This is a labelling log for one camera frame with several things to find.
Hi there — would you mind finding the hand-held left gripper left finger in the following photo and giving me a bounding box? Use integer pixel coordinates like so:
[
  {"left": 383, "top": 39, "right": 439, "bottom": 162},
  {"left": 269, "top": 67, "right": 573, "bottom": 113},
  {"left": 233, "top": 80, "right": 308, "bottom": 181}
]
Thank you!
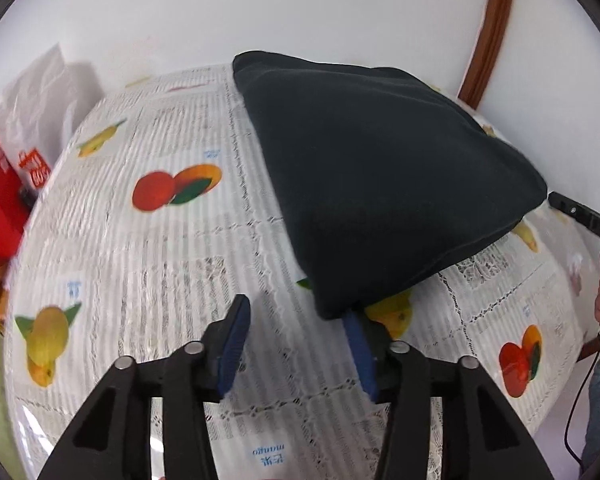
[{"left": 37, "top": 294, "right": 252, "bottom": 480}]

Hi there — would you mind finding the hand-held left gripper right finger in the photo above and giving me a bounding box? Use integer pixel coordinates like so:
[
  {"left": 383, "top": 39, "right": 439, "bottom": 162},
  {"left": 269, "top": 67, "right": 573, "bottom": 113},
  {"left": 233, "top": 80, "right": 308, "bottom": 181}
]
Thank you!
[{"left": 342, "top": 310, "right": 556, "bottom": 480}]

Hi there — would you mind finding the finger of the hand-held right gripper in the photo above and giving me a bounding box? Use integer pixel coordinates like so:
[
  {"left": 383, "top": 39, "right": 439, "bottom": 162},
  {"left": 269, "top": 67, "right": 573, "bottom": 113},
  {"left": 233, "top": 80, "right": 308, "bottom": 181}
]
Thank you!
[{"left": 547, "top": 191, "right": 600, "bottom": 247}]

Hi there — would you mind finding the black sweatshirt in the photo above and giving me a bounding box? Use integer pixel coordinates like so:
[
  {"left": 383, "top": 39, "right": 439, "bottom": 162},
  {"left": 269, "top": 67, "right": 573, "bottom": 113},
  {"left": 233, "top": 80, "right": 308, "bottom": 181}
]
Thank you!
[{"left": 231, "top": 51, "right": 549, "bottom": 321}]

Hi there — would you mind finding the fruit print tablecloth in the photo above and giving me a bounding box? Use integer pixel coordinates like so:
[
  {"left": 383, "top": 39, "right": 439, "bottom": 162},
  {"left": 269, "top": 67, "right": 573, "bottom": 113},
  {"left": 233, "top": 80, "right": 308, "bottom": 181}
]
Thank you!
[{"left": 2, "top": 62, "right": 600, "bottom": 480}]

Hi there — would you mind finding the white plastic bag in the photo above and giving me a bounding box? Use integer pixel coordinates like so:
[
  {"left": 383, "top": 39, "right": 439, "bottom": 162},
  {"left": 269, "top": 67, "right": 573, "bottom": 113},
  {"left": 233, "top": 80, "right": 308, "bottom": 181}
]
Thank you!
[{"left": 0, "top": 42, "right": 106, "bottom": 202}]

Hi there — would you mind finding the black cable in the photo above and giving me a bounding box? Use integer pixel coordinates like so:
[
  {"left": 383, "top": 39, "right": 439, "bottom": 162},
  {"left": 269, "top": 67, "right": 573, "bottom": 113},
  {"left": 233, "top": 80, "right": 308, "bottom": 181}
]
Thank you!
[{"left": 564, "top": 305, "right": 600, "bottom": 467}]

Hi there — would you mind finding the brown wooden door frame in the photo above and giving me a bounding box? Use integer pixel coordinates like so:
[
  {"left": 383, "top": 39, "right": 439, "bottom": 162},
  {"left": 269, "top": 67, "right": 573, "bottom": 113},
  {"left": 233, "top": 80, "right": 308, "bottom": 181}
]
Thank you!
[{"left": 457, "top": 0, "right": 518, "bottom": 111}]

